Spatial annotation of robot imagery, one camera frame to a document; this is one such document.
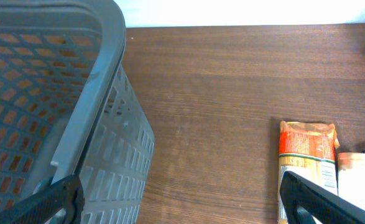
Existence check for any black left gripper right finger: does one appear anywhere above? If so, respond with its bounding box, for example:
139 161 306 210
279 171 365 224

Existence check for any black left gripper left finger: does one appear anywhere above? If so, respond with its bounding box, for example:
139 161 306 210
0 174 85 224

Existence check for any orange spaghetti pack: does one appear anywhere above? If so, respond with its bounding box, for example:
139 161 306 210
277 119 341 224

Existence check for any white refill pouch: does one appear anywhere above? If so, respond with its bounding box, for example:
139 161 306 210
338 152 365 210

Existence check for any grey plastic mesh basket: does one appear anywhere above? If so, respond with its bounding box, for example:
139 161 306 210
0 0 155 223

